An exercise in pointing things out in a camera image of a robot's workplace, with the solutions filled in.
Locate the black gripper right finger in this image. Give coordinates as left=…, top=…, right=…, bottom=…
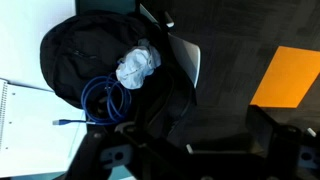
left=245, top=104, right=320, bottom=180

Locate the blue ethernet cable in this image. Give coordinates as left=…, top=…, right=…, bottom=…
left=52, top=72, right=133, bottom=127

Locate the crumpled light blue cloth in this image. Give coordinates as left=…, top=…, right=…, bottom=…
left=115, top=38, right=162, bottom=90

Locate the open black backpack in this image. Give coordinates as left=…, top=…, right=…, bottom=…
left=39, top=11, right=198, bottom=148

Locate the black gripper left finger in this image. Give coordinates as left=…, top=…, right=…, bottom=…
left=64, top=122, right=194, bottom=180

